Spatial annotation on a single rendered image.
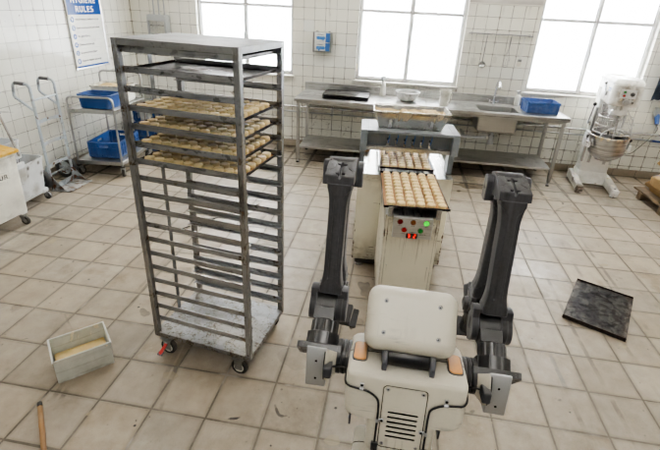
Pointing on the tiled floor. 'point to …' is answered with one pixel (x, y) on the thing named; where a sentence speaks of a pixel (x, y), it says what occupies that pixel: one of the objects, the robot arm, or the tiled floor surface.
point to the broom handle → (41, 425)
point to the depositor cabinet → (366, 216)
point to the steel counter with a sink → (503, 123)
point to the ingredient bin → (11, 188)
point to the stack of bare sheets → (599, 309)
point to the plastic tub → (81, 352)
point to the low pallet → (647, 196)
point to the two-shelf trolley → (107, 128)
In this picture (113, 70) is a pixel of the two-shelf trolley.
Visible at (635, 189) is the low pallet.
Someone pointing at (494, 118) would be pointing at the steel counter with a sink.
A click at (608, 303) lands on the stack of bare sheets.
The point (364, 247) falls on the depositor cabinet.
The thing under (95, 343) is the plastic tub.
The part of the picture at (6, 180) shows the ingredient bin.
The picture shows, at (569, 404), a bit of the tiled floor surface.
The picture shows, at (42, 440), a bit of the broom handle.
